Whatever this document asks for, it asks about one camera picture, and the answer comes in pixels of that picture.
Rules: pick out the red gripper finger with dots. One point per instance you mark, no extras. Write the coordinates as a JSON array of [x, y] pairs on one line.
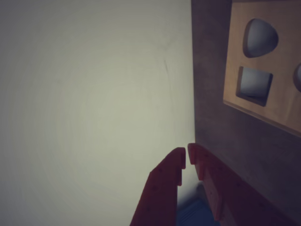
[[235, 200], [160, 195]]

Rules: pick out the wooden shape sorter box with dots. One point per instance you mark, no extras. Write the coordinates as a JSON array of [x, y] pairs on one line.
[[282, 94]]

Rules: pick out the brown mat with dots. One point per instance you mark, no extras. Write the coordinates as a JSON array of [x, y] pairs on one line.
[[211, 94]]

